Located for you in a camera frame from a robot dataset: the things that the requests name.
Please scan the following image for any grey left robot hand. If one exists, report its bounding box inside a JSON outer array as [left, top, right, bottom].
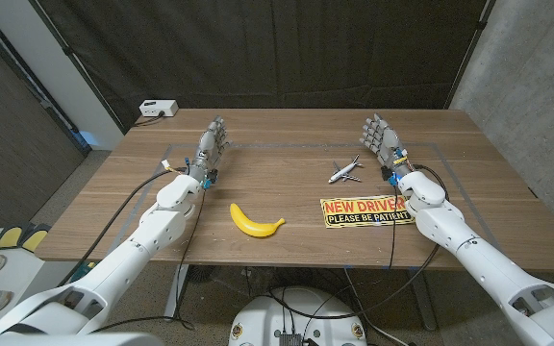
[[188, 114, 231, 185]]

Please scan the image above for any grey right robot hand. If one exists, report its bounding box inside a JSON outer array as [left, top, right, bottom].
[[359, 112, 416, 181]]

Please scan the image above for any yellow new driver bumper sticker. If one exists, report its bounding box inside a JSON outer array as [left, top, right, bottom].
[[319, 194, 416, 229]]

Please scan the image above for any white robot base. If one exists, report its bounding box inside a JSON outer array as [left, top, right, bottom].
[[228, 286, 368, 346]]

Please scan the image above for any white toy airplane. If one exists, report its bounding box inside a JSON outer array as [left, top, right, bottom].
[[327, 154, 365, 185]]

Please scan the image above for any yellow toy banana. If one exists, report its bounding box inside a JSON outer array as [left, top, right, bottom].
[[229, 202, 287, 238]]

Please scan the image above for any wooden table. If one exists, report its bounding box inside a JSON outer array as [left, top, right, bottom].
[[108, 141, 502, 256]]

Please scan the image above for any white power box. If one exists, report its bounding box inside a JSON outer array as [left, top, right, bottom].
[[138, 99, 180, 118]]

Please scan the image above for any black backdrop stand pole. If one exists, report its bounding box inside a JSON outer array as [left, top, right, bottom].
[[443, 0, 497, 110], [29, 0, 127, 136]]

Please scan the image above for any grey metal table leg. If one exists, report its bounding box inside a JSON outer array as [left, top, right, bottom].
[[164, 263, 189, 321], [409, 268, 438, 332]]

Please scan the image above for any teal and yellow object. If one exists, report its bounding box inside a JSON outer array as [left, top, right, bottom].
[[67, 261, 98, 284]]

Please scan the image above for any white low shelf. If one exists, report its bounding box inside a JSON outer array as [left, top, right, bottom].
[[0, 228, 79, 328]]

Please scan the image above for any black power box cable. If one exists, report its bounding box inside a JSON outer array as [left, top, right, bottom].
[[132, 111, 165, 129]]

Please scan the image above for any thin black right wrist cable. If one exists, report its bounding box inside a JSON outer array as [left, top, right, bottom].
[[388, 184, 400, 271]]

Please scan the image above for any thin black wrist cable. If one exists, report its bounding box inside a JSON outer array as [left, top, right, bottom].
[[388, 184, 400, 271], [91, 186, 207, 334]]

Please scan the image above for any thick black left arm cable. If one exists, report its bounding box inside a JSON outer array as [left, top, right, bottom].
[[58, 165, 190, 288]]

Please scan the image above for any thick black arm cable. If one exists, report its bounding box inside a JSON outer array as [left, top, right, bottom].
[[266, 162, 451, 321], [58, 165, 190, 288]]

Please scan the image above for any thin black left wrist cable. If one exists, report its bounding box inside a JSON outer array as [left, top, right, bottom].
[[91, 186, 207, 334]]

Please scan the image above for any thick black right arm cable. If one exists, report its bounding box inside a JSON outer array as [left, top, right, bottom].
[[266, 162, 451, 321]]

